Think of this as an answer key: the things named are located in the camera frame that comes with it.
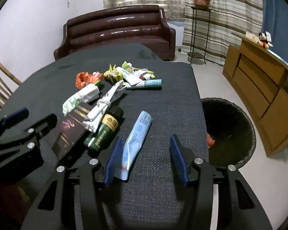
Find red plastic bag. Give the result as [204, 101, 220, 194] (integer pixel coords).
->
[207, 134, 215, 148]

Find dark cigarette box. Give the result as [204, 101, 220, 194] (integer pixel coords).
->
[46, 102, 93, 163]

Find green spray bottle black cap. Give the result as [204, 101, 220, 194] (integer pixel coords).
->
[84, 106, 124, 151]

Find light blue squeezed tube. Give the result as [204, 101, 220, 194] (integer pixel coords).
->
[115, 111, 153, 181]

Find twisted silver white tube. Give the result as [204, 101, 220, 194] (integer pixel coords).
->
[82, 80, 126, 133]

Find white green packet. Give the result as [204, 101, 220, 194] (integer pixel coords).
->
[62, 84, 100, 116]

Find black wicker trash bin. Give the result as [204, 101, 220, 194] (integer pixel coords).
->
[201, 98, 257, 169]

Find dark grey tablecloth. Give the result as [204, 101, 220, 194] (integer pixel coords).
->
[0, 44, 208, 229]

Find orange crumpled wrapper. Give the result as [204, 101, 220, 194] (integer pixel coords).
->
[75, 72, 103, 90]

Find teal white tube box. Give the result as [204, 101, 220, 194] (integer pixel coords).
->
[125, 79, 162, 89]

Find torn white green paper scraps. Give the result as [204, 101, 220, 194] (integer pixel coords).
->
[121, 61, 156, 80]

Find yellow crumpled wrapper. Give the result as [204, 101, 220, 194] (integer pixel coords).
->
[103, 64, 124, 84]

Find white green toothpaste tube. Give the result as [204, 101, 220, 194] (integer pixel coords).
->
[116, 67, 142, 86]

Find black metal plant stand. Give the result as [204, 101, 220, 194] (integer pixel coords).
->
[187, 5, 211, 64]

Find wooden sideboard cabinet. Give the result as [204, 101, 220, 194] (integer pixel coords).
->
[223, 37, 288, 156]

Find striped beige curtain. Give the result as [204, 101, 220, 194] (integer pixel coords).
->
[103, 0, 263, 65]

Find dark brown leather sofa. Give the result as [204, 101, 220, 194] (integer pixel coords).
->
[53, 5, 176, 61]

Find small cardboard box on cabinet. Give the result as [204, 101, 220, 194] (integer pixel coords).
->
[245, 31, 259, 44]

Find Mickey Mouse plush toy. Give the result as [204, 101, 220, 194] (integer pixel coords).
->
[257, 31, 273, 49]

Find blue curtain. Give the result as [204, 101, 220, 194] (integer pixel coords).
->
[262, 0, 288, 62]

